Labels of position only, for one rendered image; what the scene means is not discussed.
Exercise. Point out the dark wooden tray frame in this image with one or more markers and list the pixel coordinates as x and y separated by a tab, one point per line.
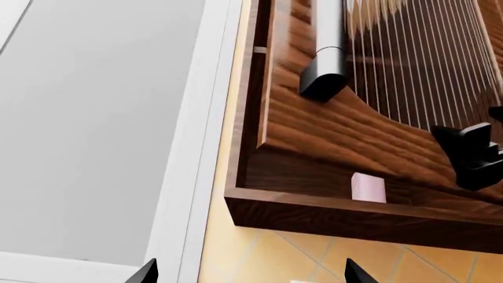
314	215

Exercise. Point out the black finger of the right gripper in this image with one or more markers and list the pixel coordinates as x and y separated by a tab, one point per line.
471	159
497	113

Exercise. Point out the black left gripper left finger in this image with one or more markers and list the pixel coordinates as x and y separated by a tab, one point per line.
148	274

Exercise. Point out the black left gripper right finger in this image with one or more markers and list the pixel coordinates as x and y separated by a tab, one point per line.
357	274

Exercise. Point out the pale pink hinge block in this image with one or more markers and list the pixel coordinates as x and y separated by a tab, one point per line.
260	50
368	188

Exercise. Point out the wooden glass-panel cabinet door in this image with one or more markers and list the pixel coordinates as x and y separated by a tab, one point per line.
314	129

